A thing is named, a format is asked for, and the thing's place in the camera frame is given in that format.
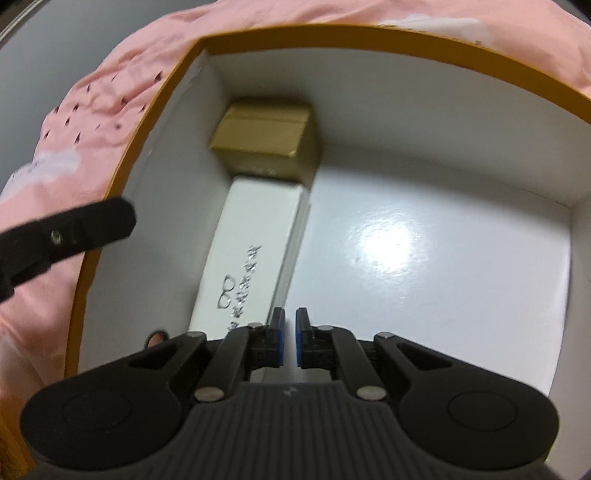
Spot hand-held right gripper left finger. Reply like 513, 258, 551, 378
127, 307, 287, 402

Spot long white box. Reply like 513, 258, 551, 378
187, 175, 312, 343

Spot pink printed blanket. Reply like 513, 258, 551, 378
0, 0, 591, 418

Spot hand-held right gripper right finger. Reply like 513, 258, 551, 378
294, 307, 456, 402

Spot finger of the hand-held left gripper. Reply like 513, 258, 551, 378
0, 196, 137, 304

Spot small gold box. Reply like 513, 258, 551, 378
208, 98, 320, 184

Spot orange cardboard box white inside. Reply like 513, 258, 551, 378
62, 23, 591, 403

